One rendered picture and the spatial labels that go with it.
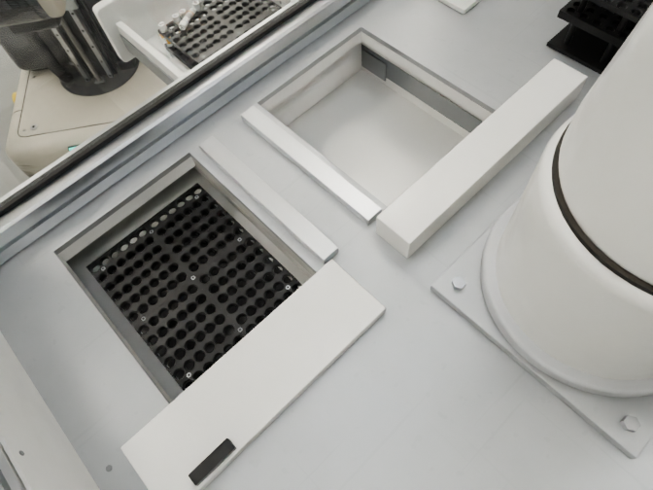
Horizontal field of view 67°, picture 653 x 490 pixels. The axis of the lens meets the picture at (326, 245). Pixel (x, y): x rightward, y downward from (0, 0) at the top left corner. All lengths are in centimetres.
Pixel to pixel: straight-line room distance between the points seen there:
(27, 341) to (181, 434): 21
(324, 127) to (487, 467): 54
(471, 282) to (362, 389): 16
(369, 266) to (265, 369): 16
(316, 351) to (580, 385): 24
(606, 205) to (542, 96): 33
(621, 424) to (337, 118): 57
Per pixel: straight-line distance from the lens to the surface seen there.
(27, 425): 52
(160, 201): 78
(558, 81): 68
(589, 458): 53
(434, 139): 79
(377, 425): 49
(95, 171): 65
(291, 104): 79
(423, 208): 53
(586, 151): 35
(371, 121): 81
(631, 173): 33
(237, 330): 58
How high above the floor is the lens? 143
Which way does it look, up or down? 62 degrees down
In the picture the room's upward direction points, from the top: 9 degrees counter-clockwise
